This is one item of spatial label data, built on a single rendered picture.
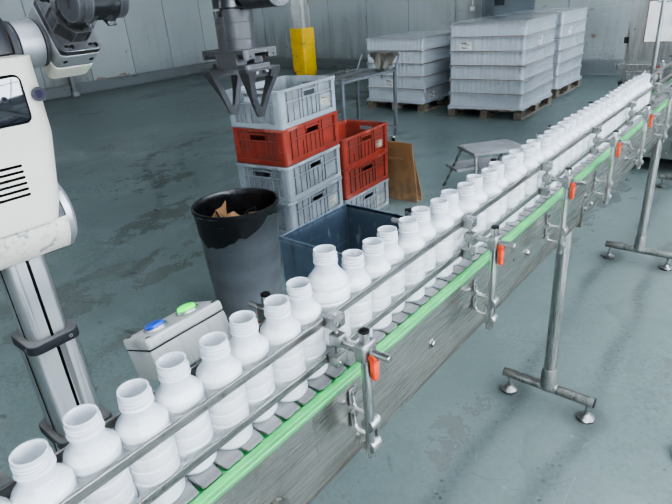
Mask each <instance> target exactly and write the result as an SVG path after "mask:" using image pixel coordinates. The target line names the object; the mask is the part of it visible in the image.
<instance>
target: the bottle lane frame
mask: <svg viewBox="0 0 672 504"><path fill-rule="evenodd" d="M655 117H656V116H654V118H653V121H652V126H651V127H647V133H646V139H645V145H644V148H645V150H646V151H645V153H644V154H643V156H644V155H645V154H646V153H647V152H648V151H649V150H650V149H651V148H652V147H653V146H654V145H655V144H656V143H657V141H658V140H659V139H660V136H655V135H654V134H652V133H653V127H654V126H655V128H656V129H655V134H662V132H663V129H662V126H656V125H655V124H654V121H655ZM643 123H644V119H643V120H641V121H640V122H639V123H638V124H637V125H636V126H634V127H633V128H632V129H631V130H630V131H628V132H627V133H626V134H625V135H624V136H622V137H621V138H620V139H619V140H627V141H630V139H632V143H631V147H632V148H639V147H640V141H641V135H642V129H643ZM610 150H611V147H610V148H608V149H607V150H606V151H605V152H604V153H602V154H601V155H600V156H599V157H598V158H596V159H595V160H594V161H593V162H592V163H591V164H589V165H588V166H587V167H586V168H585V169H583V170H582V171H581V172H580V173H579V174H577V175H576V176H575V177H573V179H576V180H584V181H586V184H585V185H578V184H577V186H576V187H575V194H574V199H570V192H569V200H568V209H567V218H566V226H567V227H568V232H567V233H566V234H565V237H566V236H567V235H568V234H569V233H570V232H571V231H572V230H573V229H574V228H575V227H576V226H577V225H578V224H579V223H580V215H581V208H582V204H583V201H584V200H585V199H587V198H588V196H589V195H592V202H593V205H592V206H591V210H592V209H593V208H594V207H595V206H596V205H597V204H598V203H599V202H600V201H601V200H602V196H603V195H597V194H595V193H594V192H592V190H593V183H594V182H596V184H597V185H596V190H595V191H596V192H599V193H604V191H605V187H604V183H603V182H597V181H596V180H595V179H594V176H595V170H597V169H598V175H597V178H598V180H605V181H606V178H607V171H608V164H609V157H610ZM629 150H630V156H629V158H630V159H638V154H637V151H638V150H631V149H630V148H629V145H627V144H623V145H622V146H621V151H620V156H619V157H616V154H615V160H614V167H613V174H612V181H613V183H614V184H613V186H612V187H611V189H612V188H613V187H614V186H615V185H616V184H617V183H618V182H619V181H620V180H621V179H622V178H623V177H624V176H625V175H626V174H627V173H628V172H629V171H630V170H631V169H632V167H633V166H634V165H635V162H636V161H629V160H628V157H627V153H628V151H629ZM562 196H563V187H562V188H560V190H559V191H557V192H556V193H555V194H554V195H551V197H550V198H549V199H547V200H546V201H545V202H544V203H543V204H542V205H541V206H540V207H538V208H536V210H535V211H534V212H531V214H530V215H529V216H528V217H525V219H524V220H523V221H522V222H520V223H519V224H518V225H517V226H516V227H514V228H513V229H512V230H511V231H510V232H508V233H507V234H506V235H505V236H504V237H502V240H503V241H507V242H512V243H516V244H517V246H516V248H515V249H512V248H507V247H506V249H505V250H504V261H503V265H498V256H497V273H496V290H495V295H496V296H498V298H499V303H498V304H497V305H496V309H497V308H498V307H499V306H500V305H501V304H502V303H503V302H504V301H505V300H506V299H507V298H508V297H509V296H510V295H511V293H512V292H513V291H514V290H515V289H516V288H517V287H518V286H519V285H520V284H521V283H522V282H523V281H524V280H525V279H526V278H527V277H528V276H529V275H530V274H531V273H532V272H533V271H534V270H535V268H536V267H537V266H538V265H539V264H540V263H541V262H542V261H543V260H544V259H545V258H546V257H547V256H548V255H549V254H550V253H551V252H552V251H553V250H554V249H555V244H556V243H553V242H549V241H547V239H546V238H544V235H545V228H546V227H549V226H548V224H546V215H547V213H548V212H550V215H551V216H550V221H549V223H550V224H551V225H556V226H559V223H560V214H561V205H562ZM548 229H549V232H548V238H549V239H552V240H557V241H558V234H557V232H556V231H557V229H558V228H552V227H549V228H548ZM489 256H490V250H487V251H486V252H485V253H484V254H483V255H480V257H479V258H478V259H477V260H476V261H472V264H471V265H470V266H468V267H467V268H464V271H462V272H461V273H460V274H459V275H456V274H455V275H456V277H455V278H454V279H453V280H452V281H451V282H447V285H446V286H445V287H444V288H442V289H441V290H439V289H437V290H438V293H436V294H435V295H434V296H433V297H431V298H430V297H428V298H429V300H428V301H427V302H426V303H425V304H423V305H422V306H419V305H417V306H419V309H417V310H416V311H415V312H414V313H413V314H411V315H409V314H407V315H408V318H407V319H406V320H404V321H403V322H402V323H401V324H398V323H395V324H397V327H396V328H395V329H394V330H393V331H391V332H390V333H388V334H387V333H384V334H385V337H384V338H383V339H382V340H381V341H379V342H378V343H377V344H376V350H379V351H381V352H384V353H387V354H389V355H391V356H392V361H391V362H390V363H386V362H384V361H381V360H379V379H378V380H377V381H374V380H372V386H373V405H374V413H376V414H378V415H379V416H380V418H381V424H380V426H379V431H380V430H381V429H382V428H383V427H384V426H385V425H386V424H387V423H388V422H389V421H390V419H391V418H392V417H393V416H394V415H395V414H396V413H397V412H398V411H399V410H400V409H401V408H402V407H403V406H404V405H405V404H406V403H407V402H408V401H409V400H410V399H411V398H412V397H413V396H414V394H415V393H416V392H417V391H418V390H419V389H420V388H421V387H422V386H423V385H424V384H425V383H426V382H427V381H428V380H429V379H430V378H431V377H432V376H433V375H434V374H435V373H436V372H437V371H438V369H439V368H440V367H441V366H442V365H443V364H444V363H445V362H446V361H447V360H448V359H449V358H450V357H451V356H452V355H453V354H454V353H455V352H456V351H457V350H458V349H459V348H460V347H461V346H462V344H463V343H464V342H465V341H466V340H467V339H468V338H469V337H470V336H471V335H472V334H473V333H474V332H475V331H476V330H477V329H478V328H479V327H480V326H481V325H482V324H483V323H484V321H483V319H484V317H485V316H486V315H484V314H480V313H477V312H476V311H475V309H474V308H473V309H472V297H473V296H474V295H475V294H476V293H475V291H474V292H473V291H472V289H473V279H474V278H475V277H478V284H477V290H478V291H479V293H483V294H486V295H487V294H488V275H489ZM344 366H346V370H345V371H344V372H343V373H342V374H340V375H339V376H338V377H337V378H332V377H329V376H328V377H329V378H331V380H332V382H331V383H330V384H329V385H327V386H326V387H325V388H324V389H323V390H321V391H318V390H314V389H312V390H314V391H315V392H316V395H315V396H314V397H313V398H312V399H311V400H310V401H308V402H307V403H306V404H305V405H302V404H299V403H296V402H295V403H296V404H298V405H299V407H300V409H299V410H298V411H296V412H295V413H294V414H293V415H292V416H291V417H289V418H288V419H283V418H281V417H278V416H277V417H278V418H279V419H280V420H282V424H281V425H280V426H279V427H278V428H276V429H275V430H274V431H273V432H272V433H270V434H269V435H266V434H264V433H261V432H259V433H260V434H261V435H262V436H263V440H262V441H261V442H260V443H259V444H257V445H256V446H255V447H254V448H253V449H251V450H250V451H245V450H242V449H240V448H239V450H240V451H241V452H242V453H243V457H242V458H241V459H240V460H238V461H237V462H236V463H235V464H234V465H232V466H231V467H230V468H229V469H224V468H222V467H219V466H217V467H218V469H219V470H220V471H221V476H219V477H218V478H217V479H216V480H215V481H213V482H212V483H211V484H210V485H209V486H208V487H206V488H204V489H203V488H201V487H199V486H197V485H194V487H195V488H196V489H197V490H198V495H197V496H196V497H195V498H193V499H192V500H191V501H190V502H189V503H187V504H271V503H272V502H273V501H274V500H276V499H277V498H278V497H283V498H287V499H288V500H289V504H310V503H311V502H312V501H313V500H314V499H315V498H316V497H317V495H318V494H319V493H320V492H321V491H322V490H323V489H324V488H325V487H326V486H327V485H328V484H329V483H330V482H331V481H332V480H333V479H334V478H335V477H336V476H337V475H338V474H339V473H340V472H341V470H342V469H343V468H344V467H345V466H346V465H347V464H348V463H349V462H350V461H351V460H352V459H353V458H354V457H355V456H356V455H357V454H358V453H359V452H360V451H361V450H362V449H363V445H362V443H363V441H364V440H365V435H363V434H361V433H359V432H357V431H356V430H355V427H354V425H353V426H350V415H349V412H350V411H351V410H352V409H353V406H352V405H351V406H349V402H348V390H350V389H351V388H352V387H353V386H356V398H357V400H356V404H357V406H358V408H361V409H363V393H362V377H361V363H359V362H357V361H356V362H355V363H353V364H352V365H351V366H347V365H344ZM363 410H364V409H363Z"/></svg>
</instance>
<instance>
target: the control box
mask: <svg viewBox="0 0 672 504"><path fill-rule="evenodd" d="M193 303H195V305H196V306H195V307H193V308H191V309H189V310H187V311H184V312H181V313H178V312H175V313H173V314H171V315H169V316H167V317H165V318H164V319H163V320H164V323H163V324H162V325H160V326H158V327H156V328H154V329H151V330H147V331H145V329H143V330H141V331H139V332H137V333H136V334H134V335H132V336H129V337H127V338H126V339H125V340H124V341H123V342H124V345H125V347H126V349H128V353H129V356H130V358H131V360H132V362H133V364H134V367H135V369H136V371H137V373H138V375H139V377H140V378H143V379H146V380H153V381H159V380H158V374H157V370H156V367H157V365H156V361H157V359H158V358H159V357H160V356H162V355H164V354H166V353H168V352H173V351H180V352H183V353H185V354H186V359H187V360H188V362H189V366H190V367H191V366H193V365H195V364H196V363H198V361H199V360H200V359H201V357H200V351H199V339H200V338H201V337H202V336H203V335H205V334H207V333H209V332H214V331H220V332H224V333H225V334H226V335H227V339H228V341H230V340H231V338H232V335H231V334H230V327H229V322H228V320H227V317H226V315H225V312H224V311H223V309H222V305H221V303H220V301H219V300H214V301H202V302H193Z"/></svg>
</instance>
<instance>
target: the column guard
mask: <svg viewBox="0 0 672 504"><path fill-rule="evenodd" d="M290 38H291V48H292V57H293V67H294V73H295V75H317V65H316V53H315V41H314V29H313V27H309V28H298V29H293V28H292V29H290Z"/></svg>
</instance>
